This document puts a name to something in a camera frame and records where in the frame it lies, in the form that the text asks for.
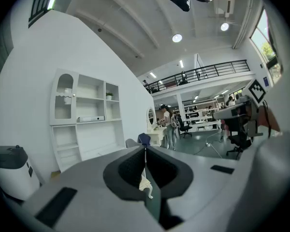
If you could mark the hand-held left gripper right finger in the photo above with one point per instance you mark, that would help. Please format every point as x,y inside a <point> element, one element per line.
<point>183,178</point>

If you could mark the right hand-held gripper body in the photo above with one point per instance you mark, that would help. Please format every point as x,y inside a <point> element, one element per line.
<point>252,115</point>

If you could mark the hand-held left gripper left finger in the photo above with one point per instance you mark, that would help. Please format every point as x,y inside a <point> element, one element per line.
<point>111,178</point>

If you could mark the white sheet covered table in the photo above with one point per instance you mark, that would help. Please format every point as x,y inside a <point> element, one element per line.
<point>145,187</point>

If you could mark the person's right forearm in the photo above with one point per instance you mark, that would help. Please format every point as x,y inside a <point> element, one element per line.
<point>274,123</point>

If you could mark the black office chair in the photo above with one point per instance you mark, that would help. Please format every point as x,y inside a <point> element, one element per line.
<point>183,126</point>
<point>239,139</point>

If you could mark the grey chair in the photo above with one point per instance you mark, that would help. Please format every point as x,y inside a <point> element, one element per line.
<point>131,143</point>

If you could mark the white shelf cabinet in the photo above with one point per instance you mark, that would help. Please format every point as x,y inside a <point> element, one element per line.
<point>91,134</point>

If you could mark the white background shelving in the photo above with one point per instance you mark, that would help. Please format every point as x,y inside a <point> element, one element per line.
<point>203,120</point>

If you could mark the blue chair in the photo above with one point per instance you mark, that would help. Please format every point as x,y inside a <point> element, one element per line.
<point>144,139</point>

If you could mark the cream vanity with oval mirror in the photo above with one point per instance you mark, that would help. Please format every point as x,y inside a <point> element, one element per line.
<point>155,133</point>

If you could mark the white flat box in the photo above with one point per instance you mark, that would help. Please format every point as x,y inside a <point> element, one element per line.
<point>90,119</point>

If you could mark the black metal railing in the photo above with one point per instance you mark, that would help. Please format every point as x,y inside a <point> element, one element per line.
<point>207,69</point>
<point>38,1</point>

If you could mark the large window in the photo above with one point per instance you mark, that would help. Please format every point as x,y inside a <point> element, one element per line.
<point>263,45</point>

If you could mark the small potted plant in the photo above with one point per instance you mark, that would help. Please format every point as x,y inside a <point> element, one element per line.
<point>109,96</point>

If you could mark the ceiling tube light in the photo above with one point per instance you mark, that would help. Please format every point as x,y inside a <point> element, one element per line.
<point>51,2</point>
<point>152,75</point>
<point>181,63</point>

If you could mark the round ceiling lamp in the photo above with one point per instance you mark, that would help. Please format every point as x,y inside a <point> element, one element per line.
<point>177,38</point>
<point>224,26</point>

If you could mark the white and black appliance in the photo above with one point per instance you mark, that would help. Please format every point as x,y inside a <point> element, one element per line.
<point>12,178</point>

